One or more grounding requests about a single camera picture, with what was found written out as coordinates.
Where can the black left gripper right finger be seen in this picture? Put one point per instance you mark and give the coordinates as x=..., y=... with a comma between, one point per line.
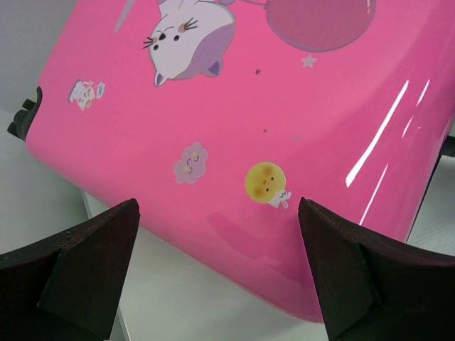
x=372, y=287

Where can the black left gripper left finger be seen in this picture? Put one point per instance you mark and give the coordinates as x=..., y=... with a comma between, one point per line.
x=68, y=285

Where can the pink hard-shell suitcase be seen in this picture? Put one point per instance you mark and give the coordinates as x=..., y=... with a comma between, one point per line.
x=218, y=117

